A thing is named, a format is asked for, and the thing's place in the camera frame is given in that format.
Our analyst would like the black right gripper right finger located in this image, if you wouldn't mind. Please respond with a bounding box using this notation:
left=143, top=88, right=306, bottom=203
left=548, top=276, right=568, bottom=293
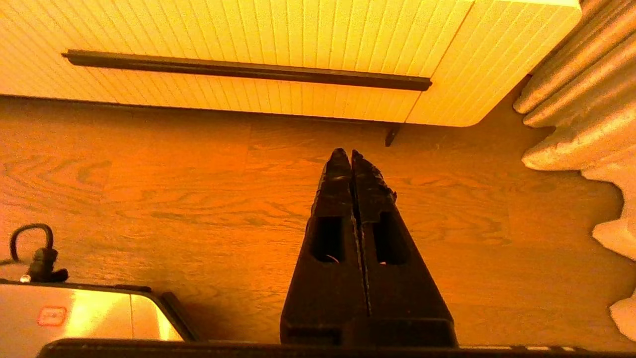
left=351, top=150, right=458, bottom=347

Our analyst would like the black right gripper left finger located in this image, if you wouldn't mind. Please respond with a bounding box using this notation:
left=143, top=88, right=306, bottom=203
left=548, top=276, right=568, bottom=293
left=281, top=148, right=369, bottom=346

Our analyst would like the dark wooden bar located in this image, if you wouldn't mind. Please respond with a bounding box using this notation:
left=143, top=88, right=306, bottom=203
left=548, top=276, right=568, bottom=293
left=62, top=49, right=433, bottom=91

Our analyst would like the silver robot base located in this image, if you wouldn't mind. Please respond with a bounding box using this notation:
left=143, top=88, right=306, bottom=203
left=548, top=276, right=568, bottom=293
left=0, top=279, right=199, bottom=358

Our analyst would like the long white low cabinet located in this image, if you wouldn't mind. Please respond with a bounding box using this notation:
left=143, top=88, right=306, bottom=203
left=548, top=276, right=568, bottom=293
left=0, top=0, right=582, bottom=127

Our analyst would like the pale pleated curtain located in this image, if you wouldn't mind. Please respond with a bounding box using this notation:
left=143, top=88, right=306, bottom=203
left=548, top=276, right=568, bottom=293
left=513, top=0, right=636, bottom=344

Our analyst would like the black base cable with plug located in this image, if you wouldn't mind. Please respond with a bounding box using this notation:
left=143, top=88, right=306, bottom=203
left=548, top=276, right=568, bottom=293
left=0, top=223, right=69, bottom=284

